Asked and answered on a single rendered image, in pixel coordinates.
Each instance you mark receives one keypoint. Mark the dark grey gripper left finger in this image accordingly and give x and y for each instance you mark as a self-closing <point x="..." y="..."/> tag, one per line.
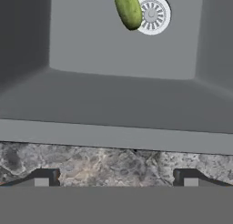
<point x="45" y="175"/>

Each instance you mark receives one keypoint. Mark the white sink drain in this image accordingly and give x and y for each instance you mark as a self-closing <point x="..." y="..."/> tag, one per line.
<point x="156" y="15"/>

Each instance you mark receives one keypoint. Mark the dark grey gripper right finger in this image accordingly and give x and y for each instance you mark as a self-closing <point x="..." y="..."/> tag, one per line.
<point x="185" y="174"/>

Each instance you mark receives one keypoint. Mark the green cucumber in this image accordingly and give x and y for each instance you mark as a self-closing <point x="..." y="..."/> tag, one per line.
<point x="128" y="9"/>

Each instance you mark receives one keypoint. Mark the grey sink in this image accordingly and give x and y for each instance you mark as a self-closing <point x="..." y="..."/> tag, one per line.
<point x="121" y="82"/>

